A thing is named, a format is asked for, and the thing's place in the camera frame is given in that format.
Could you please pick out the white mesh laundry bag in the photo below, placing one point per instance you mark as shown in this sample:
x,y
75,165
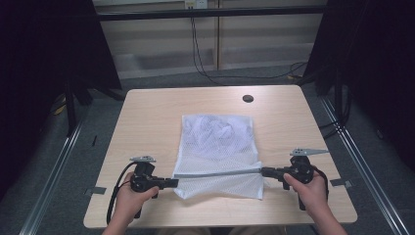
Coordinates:
x,y
218,156

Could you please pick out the person's left hand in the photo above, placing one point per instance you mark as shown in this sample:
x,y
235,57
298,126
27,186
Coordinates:
x,y
129,205

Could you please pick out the black curtain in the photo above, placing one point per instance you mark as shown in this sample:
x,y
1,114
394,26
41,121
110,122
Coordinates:
x,y
42,65
375,65

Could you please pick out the white wall outlet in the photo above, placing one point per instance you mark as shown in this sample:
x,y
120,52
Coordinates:
x,y
195,4

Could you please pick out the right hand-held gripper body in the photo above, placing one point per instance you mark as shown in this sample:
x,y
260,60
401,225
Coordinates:
x,y
301,169

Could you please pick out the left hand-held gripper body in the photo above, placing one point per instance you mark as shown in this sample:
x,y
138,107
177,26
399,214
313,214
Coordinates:
x,y
143,182

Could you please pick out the white crumpled garment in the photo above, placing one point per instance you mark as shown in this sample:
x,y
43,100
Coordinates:
x,y
218,130

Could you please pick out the person's right hand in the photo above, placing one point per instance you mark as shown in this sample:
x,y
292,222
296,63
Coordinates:
x,y
313,196

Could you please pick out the grey tape strip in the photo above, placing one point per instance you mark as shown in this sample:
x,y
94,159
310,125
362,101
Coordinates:
x,y
95,191
341,183

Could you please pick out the aluminium floor rail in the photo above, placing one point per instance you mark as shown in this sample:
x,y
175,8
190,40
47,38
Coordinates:
x,y
368,176
52,182

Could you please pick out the black horizontal bar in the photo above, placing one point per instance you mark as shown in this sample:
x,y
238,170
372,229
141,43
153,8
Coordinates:
x,y
212,13

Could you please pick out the small black floor strip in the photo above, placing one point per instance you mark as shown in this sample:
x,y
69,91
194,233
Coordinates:
x,y
94,140

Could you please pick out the yellow floor object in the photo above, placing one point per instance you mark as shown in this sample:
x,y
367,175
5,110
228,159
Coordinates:
x,y
60,107

